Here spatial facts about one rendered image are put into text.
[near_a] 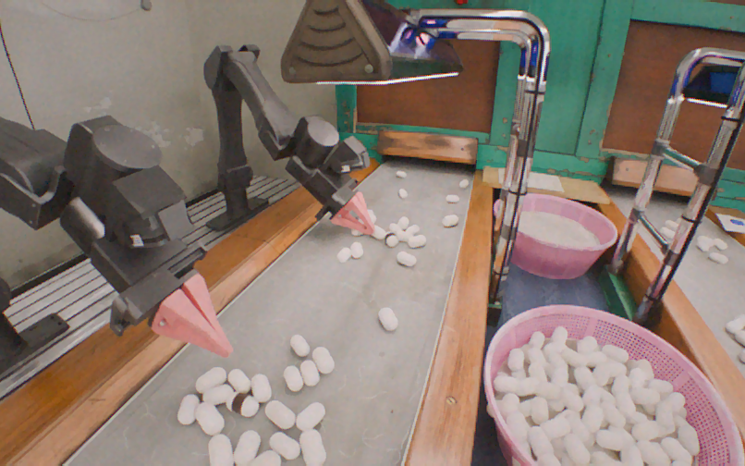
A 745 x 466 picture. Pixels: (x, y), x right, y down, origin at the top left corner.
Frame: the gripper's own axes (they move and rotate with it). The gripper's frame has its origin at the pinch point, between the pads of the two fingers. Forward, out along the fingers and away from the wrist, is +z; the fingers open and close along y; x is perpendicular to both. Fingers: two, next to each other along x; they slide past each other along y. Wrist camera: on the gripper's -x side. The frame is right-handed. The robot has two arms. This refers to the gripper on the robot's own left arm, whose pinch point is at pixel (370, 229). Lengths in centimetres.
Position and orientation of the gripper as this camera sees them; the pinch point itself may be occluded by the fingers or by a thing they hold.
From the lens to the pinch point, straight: 61.9
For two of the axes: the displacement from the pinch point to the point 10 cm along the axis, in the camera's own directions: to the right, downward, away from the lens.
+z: 7.2, 6.9, 0.9
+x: -6.2, 5.7, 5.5
